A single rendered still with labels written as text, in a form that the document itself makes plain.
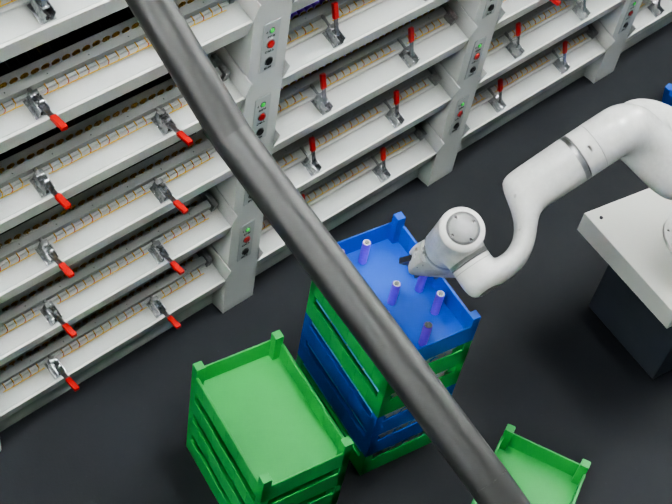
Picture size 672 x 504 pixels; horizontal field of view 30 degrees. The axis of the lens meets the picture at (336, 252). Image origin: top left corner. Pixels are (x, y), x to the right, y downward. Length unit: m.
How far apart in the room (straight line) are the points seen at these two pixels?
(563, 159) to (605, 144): 0.08
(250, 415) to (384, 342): 1.85
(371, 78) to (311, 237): 2.10
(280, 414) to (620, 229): 0.91
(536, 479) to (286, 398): 0.63
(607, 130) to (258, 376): 0.88
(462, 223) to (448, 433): 1.50
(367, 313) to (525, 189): 1.54
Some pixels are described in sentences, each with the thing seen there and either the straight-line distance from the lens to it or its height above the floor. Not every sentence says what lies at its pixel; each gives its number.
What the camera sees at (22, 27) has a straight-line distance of 2.00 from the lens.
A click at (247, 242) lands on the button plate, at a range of 2.84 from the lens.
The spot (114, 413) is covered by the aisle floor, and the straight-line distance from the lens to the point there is 2.84.
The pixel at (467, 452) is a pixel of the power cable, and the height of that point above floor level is 1.82.
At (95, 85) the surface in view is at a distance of 2.18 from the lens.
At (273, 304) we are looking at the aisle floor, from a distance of 3.03.
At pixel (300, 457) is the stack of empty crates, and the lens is 2.52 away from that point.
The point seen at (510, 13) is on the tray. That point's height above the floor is 0.52.
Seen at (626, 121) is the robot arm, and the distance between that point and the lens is 2.29.
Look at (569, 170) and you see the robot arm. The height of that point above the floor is 0.86.
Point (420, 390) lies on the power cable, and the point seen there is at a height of 1.83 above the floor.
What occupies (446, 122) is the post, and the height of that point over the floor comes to 0.24.
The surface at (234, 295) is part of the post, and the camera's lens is 2.98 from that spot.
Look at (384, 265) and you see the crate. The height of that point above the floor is 0.40.
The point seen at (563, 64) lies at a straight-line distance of 3.57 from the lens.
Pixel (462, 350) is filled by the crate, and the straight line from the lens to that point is 2.57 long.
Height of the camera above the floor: 2.42
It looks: 50 degrees down
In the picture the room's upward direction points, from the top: 12 degrees clockwise
